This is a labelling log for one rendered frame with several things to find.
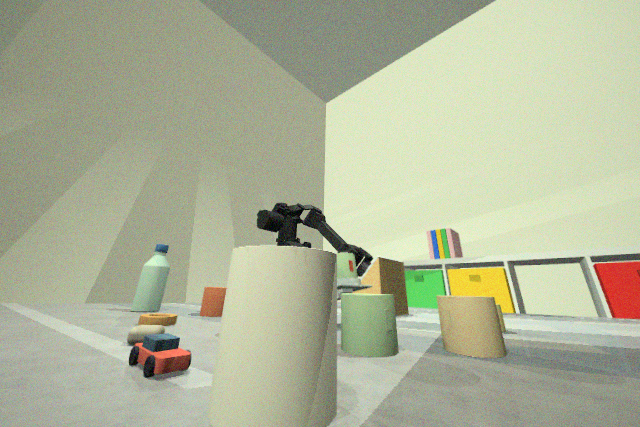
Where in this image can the red toy car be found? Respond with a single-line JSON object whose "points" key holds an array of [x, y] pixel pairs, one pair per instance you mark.
{"points": [[159, 354]]}

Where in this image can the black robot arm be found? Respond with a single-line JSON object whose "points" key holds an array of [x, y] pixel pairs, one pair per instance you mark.
{"points": [[284, 219]]}

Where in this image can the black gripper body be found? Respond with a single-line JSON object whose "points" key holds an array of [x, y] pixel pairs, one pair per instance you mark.
{"points": [[282, 236]]}

